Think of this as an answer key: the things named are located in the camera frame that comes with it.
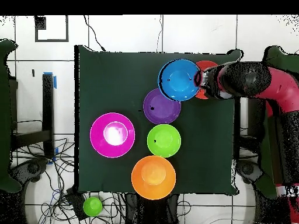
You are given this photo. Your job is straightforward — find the green covered side table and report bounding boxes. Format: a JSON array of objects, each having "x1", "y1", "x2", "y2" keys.
[
  {"x1": 254, "y1": 45, "x2": 299, "y2": 199},
  {"x1": 0, "y1": 38, "x2": 22, "y2": 193}
]

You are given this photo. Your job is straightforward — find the large light orange bowl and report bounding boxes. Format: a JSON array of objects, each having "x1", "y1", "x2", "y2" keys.
[{"x1": 130, "y1": 155, "x2": 178, "y2": 201}]

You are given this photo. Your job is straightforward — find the blue bowl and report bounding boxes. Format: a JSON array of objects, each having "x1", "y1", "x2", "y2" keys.
[{"x1": 158, "y1": 58, "x2": 204, "y2": 102}]

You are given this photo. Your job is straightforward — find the large magenta bowl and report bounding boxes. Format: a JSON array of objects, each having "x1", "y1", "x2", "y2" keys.
[{"x1": 89, "y1": 111, "x2": 136, "y2": 159}]

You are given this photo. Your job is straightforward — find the small green round bowl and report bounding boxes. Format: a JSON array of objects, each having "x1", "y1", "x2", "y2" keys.
[{"x1": 82, "y1": 196, "x2": 103, "y2": 218}]

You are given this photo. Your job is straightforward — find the dark green table cloth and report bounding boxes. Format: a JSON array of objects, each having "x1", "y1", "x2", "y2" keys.
[{"x1": 74, "y1": 44, "x2": 243, "y2": 196}]

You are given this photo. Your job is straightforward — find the black square floor frame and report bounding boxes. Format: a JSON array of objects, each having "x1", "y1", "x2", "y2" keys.
[{"x1": 34, "y1": 15, "x2": 70, "y2": 43}]

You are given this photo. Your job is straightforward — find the purple bowl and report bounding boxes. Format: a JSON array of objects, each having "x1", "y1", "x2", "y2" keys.
[{"x1": 142, "y1": 88, "x2": 182, "y2": 125}]

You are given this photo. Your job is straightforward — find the black metal stand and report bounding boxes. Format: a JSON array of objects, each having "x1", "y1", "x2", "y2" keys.
[{"x1": 11, "y1": 72, "x2": 58, "y2": 162}]

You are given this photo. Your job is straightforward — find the large red-orange bowl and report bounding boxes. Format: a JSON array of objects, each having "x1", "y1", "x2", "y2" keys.
[{"x1": 193, "y1": 60, "x2": 221, "y2": 100}]

